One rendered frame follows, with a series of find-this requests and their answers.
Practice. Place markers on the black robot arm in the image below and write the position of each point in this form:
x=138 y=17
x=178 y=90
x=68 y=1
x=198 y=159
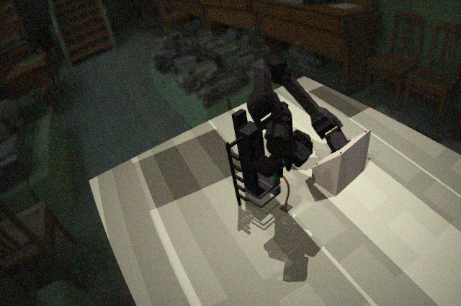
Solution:
x=278 y=125

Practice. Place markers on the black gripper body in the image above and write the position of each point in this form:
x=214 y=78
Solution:
x=269 y=166

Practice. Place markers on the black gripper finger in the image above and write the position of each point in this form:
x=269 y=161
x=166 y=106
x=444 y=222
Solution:
x=288 y=164
x=280 y=170

